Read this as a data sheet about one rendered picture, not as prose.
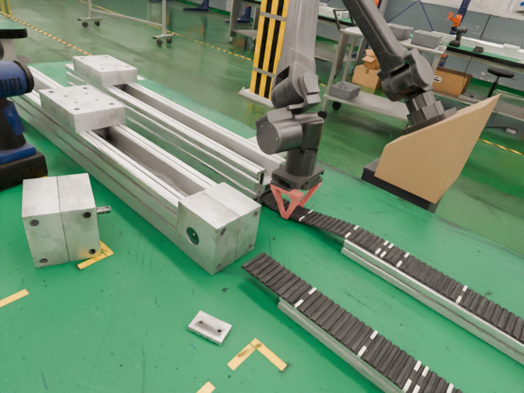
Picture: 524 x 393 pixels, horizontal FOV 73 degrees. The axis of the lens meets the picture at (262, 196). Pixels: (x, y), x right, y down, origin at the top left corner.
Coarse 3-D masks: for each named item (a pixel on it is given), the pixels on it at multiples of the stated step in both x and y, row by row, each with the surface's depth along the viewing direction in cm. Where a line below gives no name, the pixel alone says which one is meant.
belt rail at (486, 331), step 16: (352, 256) 64; (368, 256) 62; (384, 272) 61; (400, 272) 59; (400, 288) 60; (416, 288) 58; (432, 304) 57; (448, 304) 55; (464, 320) 54; (480, 320) 52; (480, 336) 53; (496, 336) 52; (512, 352) 51
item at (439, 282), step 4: (440, 272) 60; (436, 276) 59; (440, 276) 59; (444, 276) 59; (448, 276) 59; (436, 280) 58; (440, 280) 58; (444, 280) 58; (448, 280) 59; (432, 284) 57; (436, 284) 57; (440, 284) 57; (444, 284) 57; (432, 288) 56; (436, 288) 57; (440, 288) 56; (440, 292) 56
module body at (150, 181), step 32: (32, 96) 84; (64, 128) 78; (128, 128) 77; (96, 160) 70; (128, 160) 65; (160, 160) 68; (128, 192) 66; (160, 192) 58; (192, 192) 65; (160, 224) 61
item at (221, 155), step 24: (72, 72) 107; (120, 96) 93; (144, 96) 98; (144, 120) 89; (168, 120) 84; (192, 120) 88; (168, 144) 85; (192, 144) 81; (216, 144) 77; (240, 144) 80; (216, 168) 77; (240, 168) 72; (264, 168) 77; (240, 192) 74; (264, 192) 75
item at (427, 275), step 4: (424, 268) 60; (428, 268) 60; (432, 268) 61; (424, 272) 59; (428, 272) 60; (432, 272) 59; (436, 272) 60; (420, 276) 58; (424, 276) 58; (428, 276) 58; (432, 276) 58; (420, 280) 57; (424, 280) 58; (428, 280) 57; (432, 280) 58; (424, 284) 57; (428, 284) 57
